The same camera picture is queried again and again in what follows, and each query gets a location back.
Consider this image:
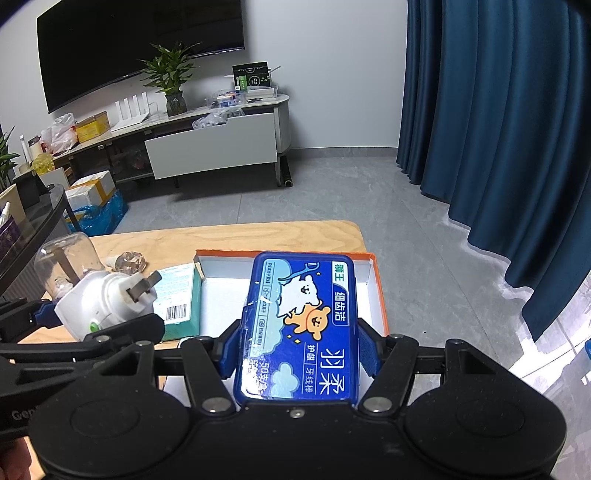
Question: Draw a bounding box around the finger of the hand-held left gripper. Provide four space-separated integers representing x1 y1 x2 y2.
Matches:
0 314 166 398
0 298 63 344

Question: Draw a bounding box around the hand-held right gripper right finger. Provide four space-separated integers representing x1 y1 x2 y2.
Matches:
358 318 498 414

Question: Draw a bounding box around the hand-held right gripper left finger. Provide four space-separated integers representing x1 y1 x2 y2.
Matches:
92 320 246 414

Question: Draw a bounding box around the white plug-in repeller with bottle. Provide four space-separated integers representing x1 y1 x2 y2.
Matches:
34 233 163 340

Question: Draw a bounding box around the orange-edged white cardboard tray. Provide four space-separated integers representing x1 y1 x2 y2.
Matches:
159 249 391 393

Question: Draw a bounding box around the teal bandage box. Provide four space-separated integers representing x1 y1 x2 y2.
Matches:
150 263 204 341

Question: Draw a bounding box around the blue tissue packet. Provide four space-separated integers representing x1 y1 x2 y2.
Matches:
232 251 362 407

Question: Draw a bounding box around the person's left hand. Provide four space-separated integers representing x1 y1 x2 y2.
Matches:
0 438 35 480

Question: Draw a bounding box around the clear refill bottle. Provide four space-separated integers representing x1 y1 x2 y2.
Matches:
105 250 147 274

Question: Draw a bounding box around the dark glass side table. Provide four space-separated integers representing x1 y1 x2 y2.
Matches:
0 182 68 296

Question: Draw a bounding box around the blue plastic bag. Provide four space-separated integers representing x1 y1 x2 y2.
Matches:
64 189 129 237

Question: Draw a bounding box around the white taped cardboard box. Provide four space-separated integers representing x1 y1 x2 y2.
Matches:
65 171 116 214

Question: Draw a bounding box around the leafy plant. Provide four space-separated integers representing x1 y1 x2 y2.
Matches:
0 129 21 190

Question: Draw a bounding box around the white red plastic bag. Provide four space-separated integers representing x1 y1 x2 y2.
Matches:
41 113 78 155

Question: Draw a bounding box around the yellow box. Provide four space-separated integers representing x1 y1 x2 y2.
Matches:
75 111 112 143

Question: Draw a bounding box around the white television cabinet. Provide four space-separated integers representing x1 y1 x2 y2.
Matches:
48 93 293 188

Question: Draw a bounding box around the white router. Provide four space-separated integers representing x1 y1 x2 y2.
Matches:
113 92 154 133

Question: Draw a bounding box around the clear plastic bag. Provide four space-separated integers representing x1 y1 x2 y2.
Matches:
191 111 230 131

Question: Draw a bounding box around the potted green plant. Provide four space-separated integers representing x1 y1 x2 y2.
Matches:
139 42 202 117

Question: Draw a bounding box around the blue curtain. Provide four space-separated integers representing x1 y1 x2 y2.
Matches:
396 0 591 342

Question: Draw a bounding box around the green black box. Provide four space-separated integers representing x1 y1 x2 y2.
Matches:
232 61 273 90

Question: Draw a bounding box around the black wall television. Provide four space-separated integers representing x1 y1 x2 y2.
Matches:
37 0 245 114

